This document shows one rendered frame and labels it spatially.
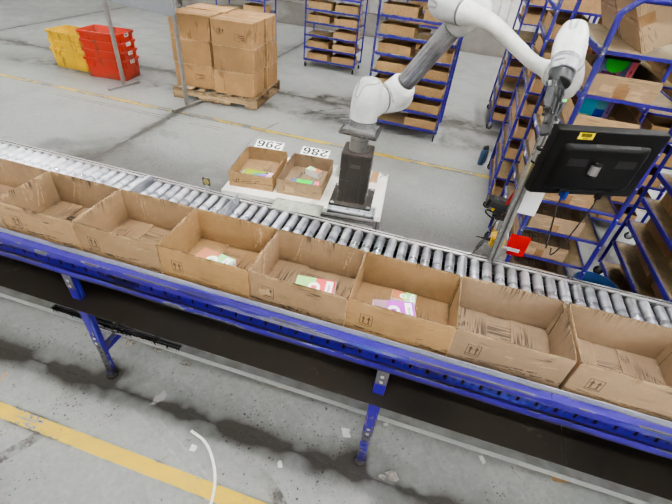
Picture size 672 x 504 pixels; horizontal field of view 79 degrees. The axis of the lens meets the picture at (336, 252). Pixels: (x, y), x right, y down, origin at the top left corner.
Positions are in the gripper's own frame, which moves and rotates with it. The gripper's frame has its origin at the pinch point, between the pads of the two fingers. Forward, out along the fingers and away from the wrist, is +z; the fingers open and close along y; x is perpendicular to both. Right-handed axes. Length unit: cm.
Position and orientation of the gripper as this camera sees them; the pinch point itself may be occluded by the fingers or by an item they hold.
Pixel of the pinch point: (547, 125)
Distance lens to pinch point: 156.0
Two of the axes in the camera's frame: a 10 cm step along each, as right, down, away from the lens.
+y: -6.7, -4.0, -6.3
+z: -3.5, 9.1, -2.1
